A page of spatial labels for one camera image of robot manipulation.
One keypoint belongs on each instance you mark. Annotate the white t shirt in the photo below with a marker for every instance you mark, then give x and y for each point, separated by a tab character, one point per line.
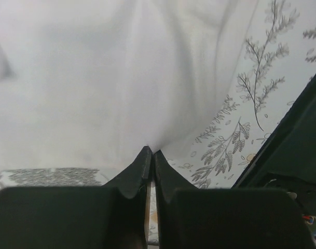
89	83

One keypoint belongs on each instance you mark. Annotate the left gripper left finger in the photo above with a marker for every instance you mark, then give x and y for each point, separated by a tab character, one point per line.
114	215

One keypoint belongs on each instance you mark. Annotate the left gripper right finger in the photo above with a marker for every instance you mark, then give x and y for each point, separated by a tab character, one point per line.
189	217

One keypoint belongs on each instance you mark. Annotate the floral tablecloth mat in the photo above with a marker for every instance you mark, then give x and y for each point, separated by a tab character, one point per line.
277	61

